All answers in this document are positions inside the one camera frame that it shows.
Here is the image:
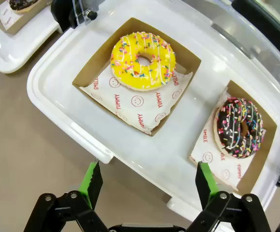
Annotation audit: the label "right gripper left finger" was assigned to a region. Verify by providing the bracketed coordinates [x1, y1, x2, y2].
[24, 160, 112, 232]

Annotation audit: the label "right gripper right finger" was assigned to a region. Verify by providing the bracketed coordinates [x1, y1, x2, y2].
[185, 161, 272, 232]

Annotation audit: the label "printed paper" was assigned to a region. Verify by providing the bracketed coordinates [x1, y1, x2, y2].
[190, 90, 267, 188]
[79, 65, 194, 135]
[0, 1, 26, 31]

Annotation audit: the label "yellow sprinkled donut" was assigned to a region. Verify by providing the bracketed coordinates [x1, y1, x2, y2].
[110, 31, 177, 91]

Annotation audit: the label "yellow glazed donut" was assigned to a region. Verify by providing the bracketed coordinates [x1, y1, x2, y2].
[71, 17, 202, 137]

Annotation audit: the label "chocolate donut with nuts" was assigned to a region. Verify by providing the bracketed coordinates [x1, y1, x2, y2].
[9, 0, 40, 15]

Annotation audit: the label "printed paper under rainbow donut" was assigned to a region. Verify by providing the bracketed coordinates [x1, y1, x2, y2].
[190, 90, 267, 188]

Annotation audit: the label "chocolate sprinkled donut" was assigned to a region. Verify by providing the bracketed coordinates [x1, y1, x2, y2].
[189, 80, 278, 191]

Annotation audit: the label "chocolate donut rainbow sprinkles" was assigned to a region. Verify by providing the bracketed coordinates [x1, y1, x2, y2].
[213, 97, 266, 159]

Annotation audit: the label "white display tray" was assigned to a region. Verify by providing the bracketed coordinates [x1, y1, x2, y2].
[26, 0, 280, 222]
[0, 0, 64, 74]

